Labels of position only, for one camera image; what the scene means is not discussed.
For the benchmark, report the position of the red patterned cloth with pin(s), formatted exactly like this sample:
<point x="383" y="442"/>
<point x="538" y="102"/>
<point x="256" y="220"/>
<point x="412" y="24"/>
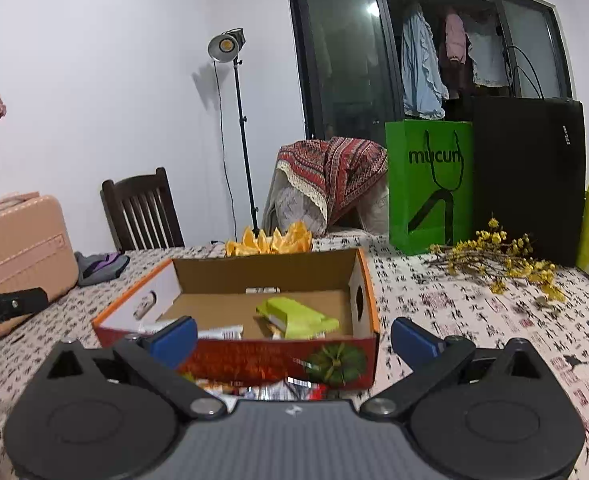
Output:
<point x="344" y="175"/>

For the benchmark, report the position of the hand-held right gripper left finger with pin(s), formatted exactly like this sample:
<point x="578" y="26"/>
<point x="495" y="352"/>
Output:
<point x="174" y="342"/>

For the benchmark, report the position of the pink hard-shell case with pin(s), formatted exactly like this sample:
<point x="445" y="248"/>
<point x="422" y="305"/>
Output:
<point x="19" y="255"/>

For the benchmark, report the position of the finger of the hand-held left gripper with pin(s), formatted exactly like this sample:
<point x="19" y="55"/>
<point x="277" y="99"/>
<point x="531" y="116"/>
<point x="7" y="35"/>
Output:
<point x="24" y="301"/>

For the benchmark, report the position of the green paper bag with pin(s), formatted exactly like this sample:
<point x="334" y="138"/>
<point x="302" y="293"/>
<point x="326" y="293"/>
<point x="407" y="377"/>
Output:
<point x="404" y="185"/>

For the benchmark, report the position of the pile of snack packets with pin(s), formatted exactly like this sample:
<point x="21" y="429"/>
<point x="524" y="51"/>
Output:
<point x="274" y="390"/>

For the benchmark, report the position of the studio light on stand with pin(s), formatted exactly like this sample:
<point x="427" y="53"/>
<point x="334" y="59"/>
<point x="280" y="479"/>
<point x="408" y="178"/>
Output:
<point x="224" y="45"/>

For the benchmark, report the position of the black paper bag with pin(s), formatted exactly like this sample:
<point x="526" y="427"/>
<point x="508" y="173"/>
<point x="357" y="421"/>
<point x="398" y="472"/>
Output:
<point x="524" y="185"/>

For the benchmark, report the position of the white cracker snack packet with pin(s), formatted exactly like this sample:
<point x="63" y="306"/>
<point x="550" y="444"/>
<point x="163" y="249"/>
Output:
<point x="219" y="332"/>

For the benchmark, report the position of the orange cardboard box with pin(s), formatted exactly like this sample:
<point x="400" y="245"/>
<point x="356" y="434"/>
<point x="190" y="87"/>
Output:
<point x="249" y="360"/>

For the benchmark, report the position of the pink hanging garment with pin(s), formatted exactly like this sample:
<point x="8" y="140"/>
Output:
<point x="454" y="40"/>

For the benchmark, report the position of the light blue hanging shirt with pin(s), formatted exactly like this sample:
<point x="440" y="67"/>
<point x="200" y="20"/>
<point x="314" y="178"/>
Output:
<point x="419" y="70"/>

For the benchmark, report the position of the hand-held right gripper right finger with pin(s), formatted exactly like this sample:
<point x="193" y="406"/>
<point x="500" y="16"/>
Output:
<point x="414" y="342"/>

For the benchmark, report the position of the green snack bar wrapper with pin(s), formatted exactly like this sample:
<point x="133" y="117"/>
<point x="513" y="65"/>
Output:
<point x="294" y="317"/>

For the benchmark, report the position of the white hanging garment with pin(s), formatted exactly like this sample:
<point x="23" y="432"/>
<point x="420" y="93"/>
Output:
<point x="486" y="55"/>

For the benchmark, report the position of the yellow flower branch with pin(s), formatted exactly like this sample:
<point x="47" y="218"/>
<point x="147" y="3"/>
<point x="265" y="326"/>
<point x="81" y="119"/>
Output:
<point x="499" y="255"/>

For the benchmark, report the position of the orange paper flowers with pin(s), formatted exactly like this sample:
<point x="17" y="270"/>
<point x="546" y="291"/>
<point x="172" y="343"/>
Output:
<point x="254" y="242"/>

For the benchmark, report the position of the grey upholstered chair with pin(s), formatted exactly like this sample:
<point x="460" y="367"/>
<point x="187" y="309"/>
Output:
<point x="294" y="205"/>

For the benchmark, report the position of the black sliding glass door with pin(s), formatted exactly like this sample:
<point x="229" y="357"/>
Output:
<point x="344" y="60"/>

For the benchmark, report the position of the grey purple cloth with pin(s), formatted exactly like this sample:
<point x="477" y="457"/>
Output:
<point x="102" y="267"/>

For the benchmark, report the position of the dark wooden chair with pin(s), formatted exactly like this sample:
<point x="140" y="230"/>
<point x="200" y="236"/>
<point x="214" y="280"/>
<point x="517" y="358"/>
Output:
<point x="139" y="215"/>

